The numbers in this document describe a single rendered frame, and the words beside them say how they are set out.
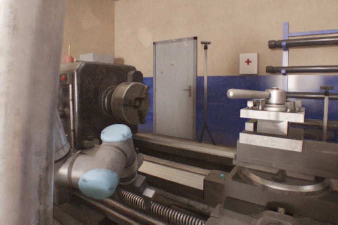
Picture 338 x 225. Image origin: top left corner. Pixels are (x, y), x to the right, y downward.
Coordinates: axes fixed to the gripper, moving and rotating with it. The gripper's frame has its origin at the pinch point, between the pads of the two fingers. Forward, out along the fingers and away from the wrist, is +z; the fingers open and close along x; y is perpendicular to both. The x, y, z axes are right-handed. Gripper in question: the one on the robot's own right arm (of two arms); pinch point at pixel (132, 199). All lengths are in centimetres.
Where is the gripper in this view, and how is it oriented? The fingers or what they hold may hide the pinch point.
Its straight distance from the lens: 88.6
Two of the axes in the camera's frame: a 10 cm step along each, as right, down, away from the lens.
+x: 9.1, 1.4, -3.8
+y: -4.0, 4.6, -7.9
